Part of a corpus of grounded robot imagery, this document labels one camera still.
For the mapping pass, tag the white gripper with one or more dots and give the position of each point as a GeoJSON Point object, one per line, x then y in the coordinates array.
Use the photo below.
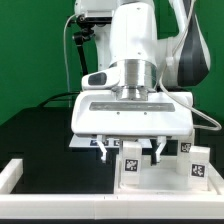
{"type": "Point", "coordinates": [100, 113]}

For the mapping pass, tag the white square tabletop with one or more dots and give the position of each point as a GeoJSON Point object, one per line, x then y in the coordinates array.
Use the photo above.
{"type": "Point", "coordinates": [164, 179]}

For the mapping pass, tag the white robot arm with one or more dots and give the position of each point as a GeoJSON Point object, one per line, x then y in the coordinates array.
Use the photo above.
{"type": "Point", "coordinates": [127, 97]}

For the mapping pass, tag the white sheet with AprilTags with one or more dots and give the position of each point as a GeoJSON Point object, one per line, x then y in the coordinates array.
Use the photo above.
{"type": "Point", "coordinates": [85, 142]}

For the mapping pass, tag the white U-shaped obstacle fence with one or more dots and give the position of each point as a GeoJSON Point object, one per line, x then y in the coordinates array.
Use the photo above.
{"type": "Point", "coordinates": [124, 206]}

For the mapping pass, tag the grey camera on mount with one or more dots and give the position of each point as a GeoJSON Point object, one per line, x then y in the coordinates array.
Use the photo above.
{"type": "Point", "coordinates": [96, 17]}

